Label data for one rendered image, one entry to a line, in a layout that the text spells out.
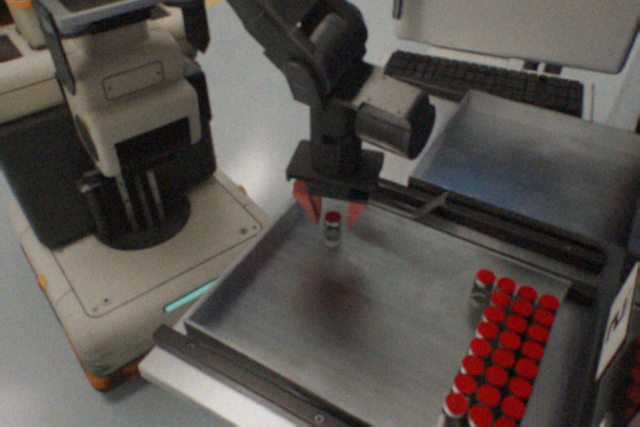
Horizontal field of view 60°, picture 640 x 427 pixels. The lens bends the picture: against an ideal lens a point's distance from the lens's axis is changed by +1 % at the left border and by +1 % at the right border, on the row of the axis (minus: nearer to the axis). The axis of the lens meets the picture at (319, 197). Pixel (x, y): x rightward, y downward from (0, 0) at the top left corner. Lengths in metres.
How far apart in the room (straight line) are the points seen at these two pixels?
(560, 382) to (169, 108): 0.87
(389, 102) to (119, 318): 1.09
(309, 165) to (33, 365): 1.34
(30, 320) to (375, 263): 1.40
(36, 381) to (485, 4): 1.50
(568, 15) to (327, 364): 0.92
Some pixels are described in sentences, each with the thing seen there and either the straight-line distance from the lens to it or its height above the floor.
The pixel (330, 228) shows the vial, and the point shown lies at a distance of 0.68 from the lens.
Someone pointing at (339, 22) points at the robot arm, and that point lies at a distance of 0.50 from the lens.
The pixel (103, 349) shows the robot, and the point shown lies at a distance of 1.48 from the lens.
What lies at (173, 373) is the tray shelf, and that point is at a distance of 0.62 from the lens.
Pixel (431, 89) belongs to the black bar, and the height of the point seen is 0.89.
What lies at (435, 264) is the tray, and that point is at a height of 0.88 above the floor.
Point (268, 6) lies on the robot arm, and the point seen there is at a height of 1.21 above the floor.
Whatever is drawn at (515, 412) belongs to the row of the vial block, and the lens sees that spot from 0.56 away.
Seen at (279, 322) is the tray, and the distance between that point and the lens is 0.63.
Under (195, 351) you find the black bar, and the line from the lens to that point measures 0.60.
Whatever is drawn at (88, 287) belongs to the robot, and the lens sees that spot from 1.55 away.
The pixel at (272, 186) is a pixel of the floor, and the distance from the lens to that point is 2.14.
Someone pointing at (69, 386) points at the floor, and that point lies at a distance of 1.74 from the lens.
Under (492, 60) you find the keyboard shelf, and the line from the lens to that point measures 1.33.
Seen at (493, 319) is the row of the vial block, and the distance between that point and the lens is 0.60.
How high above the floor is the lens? 1.40
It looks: 42 degrees down
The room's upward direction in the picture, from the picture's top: straight up
